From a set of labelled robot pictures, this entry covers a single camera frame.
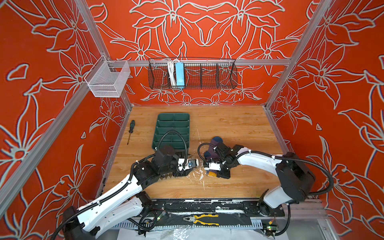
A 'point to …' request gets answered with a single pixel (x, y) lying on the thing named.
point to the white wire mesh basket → (107, 79)
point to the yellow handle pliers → (194, 219)
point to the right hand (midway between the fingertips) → (216, 172)
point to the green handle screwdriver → (132, 126)
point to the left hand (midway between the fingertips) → (190, 158)
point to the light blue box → (180, 75)
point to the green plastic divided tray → (172, 129)
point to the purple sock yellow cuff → (211, 155)
